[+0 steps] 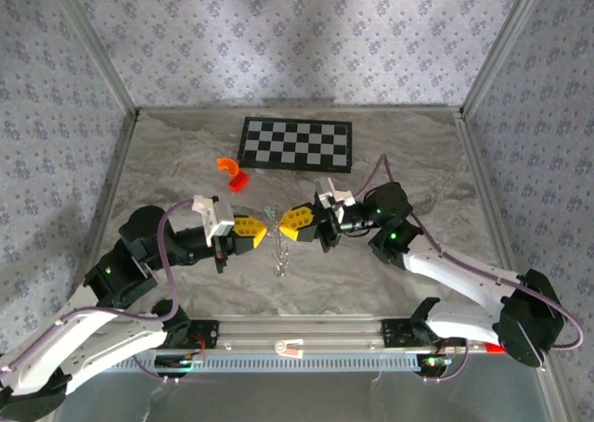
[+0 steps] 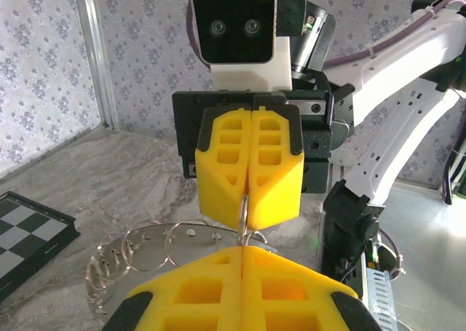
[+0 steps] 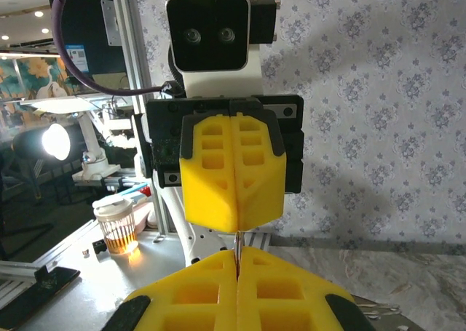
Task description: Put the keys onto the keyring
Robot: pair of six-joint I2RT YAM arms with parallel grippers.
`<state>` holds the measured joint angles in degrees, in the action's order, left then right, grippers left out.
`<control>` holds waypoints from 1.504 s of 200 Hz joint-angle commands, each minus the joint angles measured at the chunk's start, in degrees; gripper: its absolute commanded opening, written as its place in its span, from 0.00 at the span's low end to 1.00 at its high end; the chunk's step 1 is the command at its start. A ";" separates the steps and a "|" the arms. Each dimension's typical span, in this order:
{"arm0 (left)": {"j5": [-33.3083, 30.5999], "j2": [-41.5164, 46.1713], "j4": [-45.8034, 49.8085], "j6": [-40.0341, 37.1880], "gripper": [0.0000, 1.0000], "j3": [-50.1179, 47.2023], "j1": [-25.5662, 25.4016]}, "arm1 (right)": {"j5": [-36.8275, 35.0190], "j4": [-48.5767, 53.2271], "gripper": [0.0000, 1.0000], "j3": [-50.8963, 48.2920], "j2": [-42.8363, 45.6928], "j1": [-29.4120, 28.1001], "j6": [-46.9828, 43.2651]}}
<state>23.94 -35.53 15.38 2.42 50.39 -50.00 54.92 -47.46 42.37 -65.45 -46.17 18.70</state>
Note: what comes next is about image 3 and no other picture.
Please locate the flat black tablet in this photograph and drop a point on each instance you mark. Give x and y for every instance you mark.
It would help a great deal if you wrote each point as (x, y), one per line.
(40, 291)

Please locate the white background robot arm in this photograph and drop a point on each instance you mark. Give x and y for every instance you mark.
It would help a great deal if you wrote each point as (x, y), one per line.
(96, 163)

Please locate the bright round lamp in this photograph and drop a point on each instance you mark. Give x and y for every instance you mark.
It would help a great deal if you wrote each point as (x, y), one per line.
(56, 142)

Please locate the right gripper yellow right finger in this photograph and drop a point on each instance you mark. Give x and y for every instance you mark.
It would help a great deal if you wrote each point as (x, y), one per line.
(313, 302)

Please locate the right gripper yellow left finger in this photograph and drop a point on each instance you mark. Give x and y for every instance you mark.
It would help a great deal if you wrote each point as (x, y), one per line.
(204, 309)

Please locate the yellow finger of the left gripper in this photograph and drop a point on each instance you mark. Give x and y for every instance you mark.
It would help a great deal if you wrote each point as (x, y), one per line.
(204, 196)
(262, 196)

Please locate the glass cup with tea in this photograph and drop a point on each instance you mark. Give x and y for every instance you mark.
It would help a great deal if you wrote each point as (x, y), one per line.
(116, 229)

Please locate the aluminium frame upright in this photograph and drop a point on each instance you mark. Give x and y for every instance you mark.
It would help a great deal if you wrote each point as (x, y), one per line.
(143, 109)

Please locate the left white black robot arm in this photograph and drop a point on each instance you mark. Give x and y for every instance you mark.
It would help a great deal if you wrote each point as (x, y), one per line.
(189, 243)

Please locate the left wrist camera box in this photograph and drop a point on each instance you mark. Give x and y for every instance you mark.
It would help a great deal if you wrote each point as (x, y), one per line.
(207, 54)

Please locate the blue white poster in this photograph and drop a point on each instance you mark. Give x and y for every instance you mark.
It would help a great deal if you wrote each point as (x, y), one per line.
(77, 58)

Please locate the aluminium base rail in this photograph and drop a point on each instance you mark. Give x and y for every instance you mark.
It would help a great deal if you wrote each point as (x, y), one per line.
(260, 242)

